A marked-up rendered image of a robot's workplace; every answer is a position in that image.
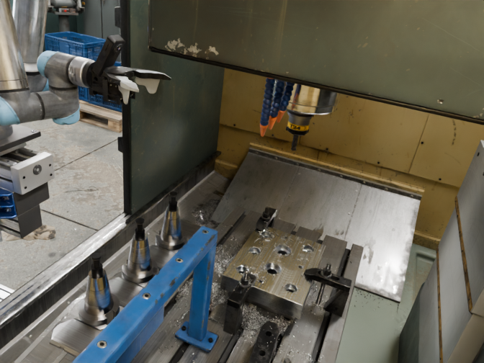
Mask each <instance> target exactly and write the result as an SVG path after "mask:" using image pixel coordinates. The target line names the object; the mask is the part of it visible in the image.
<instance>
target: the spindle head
mask: <svg viewBox="0 0 484 363"><path fill-rule="evenodd" d="M149 45H150V47H152V48H151V52H154V53H160V54H164V55H170V56H173V57H177V58H183V59H187V60H190V61H196V62H200V63H206V64H209V65H213V66H219V67H222V68H228V69H232V70H235V71H241V72H245V73H251V74H254V75H258V76H264V77H267V78H271V79H277V80H281V81H287V82H290V83H294V84H300V85H303V86H309V87H313V88H317V89H322V90H326V91H332V92H336V93H340V94H345V95H349V96H353V97H359V98H362V99H368V100H372V101H376V102H382V103H385V104H391V105H395V106H398V107H404V108H408V109H414V110H417V111H421V112H427V113H430V114H434V115H440V116H443V117H449V118H453V119H456V120H463V121H466V122H472V123H476V124H479V125H484V0H150V31H149Z"/></svg>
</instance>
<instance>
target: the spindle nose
mask: <svg viewBox="0 0 484 363"><path fill-rule="evenodd" d="M276 82H277V80H276V79H275V82H274V88H273V90H274V93H275V88H276V87H277V86H276ZM293 88H294V89H293V91H292V96H291V97H290V101H289V105H288V106H287V110H289V111H293V112H299V113H303V114H309V115H326V114H329V113H332V112H334V111H335V110H336V108H337V105H338V103H339V100H340V97H341V94H340V93H336V92H332V91H326V90H322V89H317V88H313V87H309V86H303V85H300V84H295V85H294V86H293ZM274 93H273V97H272V102H273V98H274Z"/></svg>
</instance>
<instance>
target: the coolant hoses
mask: <svg viewBox="0 0 484 363"><path fill-rule="evenodd" d="M274 82H275V79H271V78H266V84H265V87H266V88H265V90H264V92H265V94H264V100H263V105H262V107H263V108H262V113H261V120H260V132H261V137H263V136H264V134H265V132H266V129H267V127H268V124H269V129H270V130H271V129H272V128H273V126H274V123H275V121H276V120H277V122H280V120H281V119H282V117H283V115H284V113H285V112H286V110H287V106H288V105H289V101H290V97H291V96H292V91H293V89H294V88H293V86H294V85H295V84H294V83H290V82H286V87H285V91H284V88H283V87H284V83H285V81H281V80H277V82H276V86H277V87H276V88H275V93H274V90H273V88H274ZM282 92H284V95H283V94H282ZM273 93H274V98H273V102H272V97H273ZM271 104H272V105H271Z"/></svg>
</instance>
